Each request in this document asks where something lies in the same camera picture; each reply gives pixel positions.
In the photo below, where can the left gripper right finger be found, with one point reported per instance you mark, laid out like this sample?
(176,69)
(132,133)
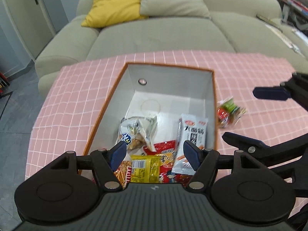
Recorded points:
(204,164)

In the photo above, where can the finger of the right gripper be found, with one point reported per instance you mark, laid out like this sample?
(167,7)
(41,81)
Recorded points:
(249,145)
(271,93)

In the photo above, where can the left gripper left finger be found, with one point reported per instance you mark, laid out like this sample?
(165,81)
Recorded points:
(104,164)

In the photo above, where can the red orange fries snack bag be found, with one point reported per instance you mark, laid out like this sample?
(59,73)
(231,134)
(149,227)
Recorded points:
(123,173)

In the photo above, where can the white green stick-snack packet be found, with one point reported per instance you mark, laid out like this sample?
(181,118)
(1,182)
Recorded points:
(191,140)

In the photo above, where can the red green candy packet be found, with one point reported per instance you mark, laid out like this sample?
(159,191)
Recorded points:
(229,113)

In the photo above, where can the red cartoon snack bag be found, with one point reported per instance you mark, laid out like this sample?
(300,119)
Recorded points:
(166,152)

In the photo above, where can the yellow snack packet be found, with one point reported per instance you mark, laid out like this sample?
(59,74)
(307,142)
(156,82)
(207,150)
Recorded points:
(145,169)

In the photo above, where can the white blue snack bag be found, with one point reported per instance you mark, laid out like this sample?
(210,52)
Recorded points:
(137,132)

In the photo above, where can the magazine on sofa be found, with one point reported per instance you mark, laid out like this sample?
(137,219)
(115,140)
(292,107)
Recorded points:
(285,39)

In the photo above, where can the pink checked tablecloth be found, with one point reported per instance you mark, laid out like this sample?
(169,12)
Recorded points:
(72,106)

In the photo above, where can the dark book on sofa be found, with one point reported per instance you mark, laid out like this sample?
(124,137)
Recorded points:
(269,22)

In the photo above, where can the orange cardboard box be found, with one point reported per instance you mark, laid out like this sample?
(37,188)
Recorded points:
(161,90)

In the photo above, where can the beige sofa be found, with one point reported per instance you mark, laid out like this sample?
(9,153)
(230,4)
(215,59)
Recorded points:
(232,27)

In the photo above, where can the stacked colourful stools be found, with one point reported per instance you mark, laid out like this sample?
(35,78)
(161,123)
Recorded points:
(4,86)

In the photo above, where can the yellow cushion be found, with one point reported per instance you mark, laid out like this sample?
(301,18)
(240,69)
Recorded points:
(106,13)

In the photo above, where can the white door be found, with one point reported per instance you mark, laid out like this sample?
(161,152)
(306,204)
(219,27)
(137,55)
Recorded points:
(33,24)

